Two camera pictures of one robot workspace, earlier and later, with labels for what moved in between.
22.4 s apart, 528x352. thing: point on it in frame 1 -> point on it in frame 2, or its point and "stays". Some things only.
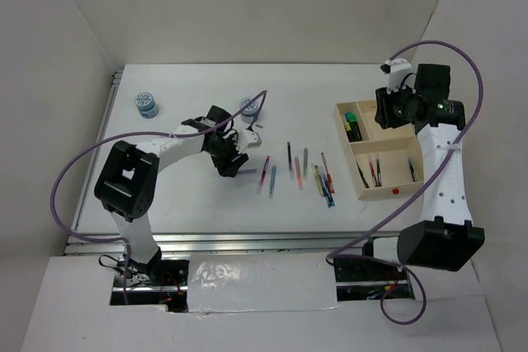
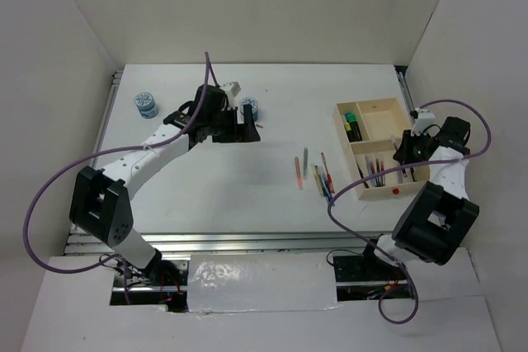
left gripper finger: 228,167 -> 228,132
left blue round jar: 146,105 stays
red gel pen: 328,176 stays
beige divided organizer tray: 385,162 stays
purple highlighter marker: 349,132 stays
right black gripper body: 402,100 -> 417,153
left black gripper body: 224,148 -> 209,122
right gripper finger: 384,108 -> 401,156
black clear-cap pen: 379,173 stays
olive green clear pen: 305,164 stays
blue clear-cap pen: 414,179 stays
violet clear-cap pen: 289,161 -> 395,146
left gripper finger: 240,160 -> 250,132
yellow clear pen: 318,177 stays
